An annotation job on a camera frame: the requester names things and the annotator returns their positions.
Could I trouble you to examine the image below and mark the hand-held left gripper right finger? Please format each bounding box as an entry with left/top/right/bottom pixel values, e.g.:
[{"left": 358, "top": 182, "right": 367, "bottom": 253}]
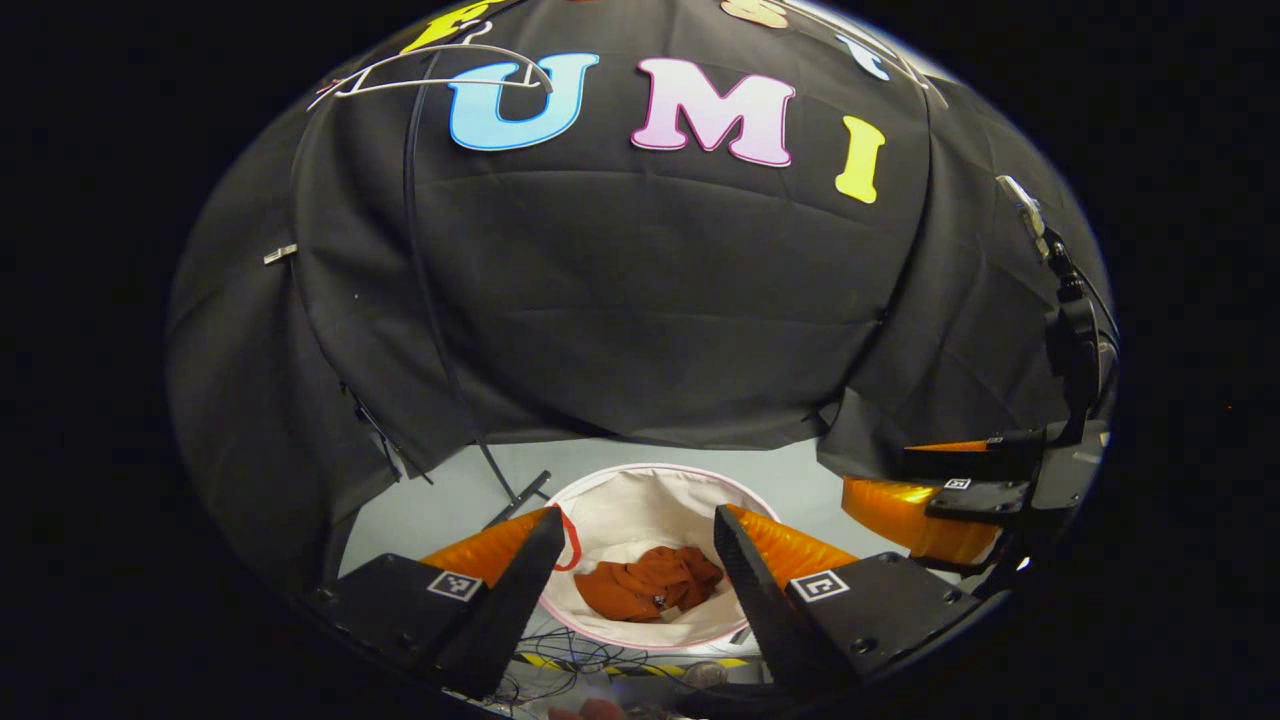
[{"left": 713, "top": 505, "right": 986, "bottom": 701}]

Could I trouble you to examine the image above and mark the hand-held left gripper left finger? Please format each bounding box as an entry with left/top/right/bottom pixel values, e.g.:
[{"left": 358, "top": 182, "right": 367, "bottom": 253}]
[{"left": 305, "top": 507, "right": 568, "bottom": 699}]

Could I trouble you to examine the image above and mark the orange corduroy shirt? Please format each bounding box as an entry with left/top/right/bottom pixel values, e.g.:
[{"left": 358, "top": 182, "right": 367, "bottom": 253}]
[{"left": 573, "top": 545, "right": 726, "bottom": 623}]

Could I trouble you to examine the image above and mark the white pink-rimmed laundry hamper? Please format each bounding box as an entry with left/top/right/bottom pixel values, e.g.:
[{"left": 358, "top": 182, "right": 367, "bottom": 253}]
[{"left": 540, "top": 463, "right": 781, "bottom": 651}]

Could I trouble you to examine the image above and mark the white clothes hanger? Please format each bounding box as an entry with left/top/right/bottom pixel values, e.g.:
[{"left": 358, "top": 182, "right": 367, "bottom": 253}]
[{"left": 308, "top": 20, "right": 554, "bottom": 111}]

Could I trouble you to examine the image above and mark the yellow black floor tape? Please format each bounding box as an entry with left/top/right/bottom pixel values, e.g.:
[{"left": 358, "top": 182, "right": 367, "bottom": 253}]
[{"left": 520, "top": 652, "right": 751, "bottom": 673}]

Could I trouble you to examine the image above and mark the black backdrop cloth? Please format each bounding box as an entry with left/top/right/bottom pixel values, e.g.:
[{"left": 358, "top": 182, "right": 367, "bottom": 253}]
[{"left": 165, "top": 0, "right": 1111, "bottom": 591}]

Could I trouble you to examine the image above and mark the tangle of black cables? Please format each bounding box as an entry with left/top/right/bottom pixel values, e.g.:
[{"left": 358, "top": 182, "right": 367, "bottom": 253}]
[{"left": 500, "top": 625, "right": 721, "bottom": 701}]

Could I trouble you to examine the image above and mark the black clothes rail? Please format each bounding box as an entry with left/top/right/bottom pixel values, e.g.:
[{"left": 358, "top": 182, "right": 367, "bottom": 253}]
[{"left": 403, "top": 0, "right": 949, "bottom": 529}]

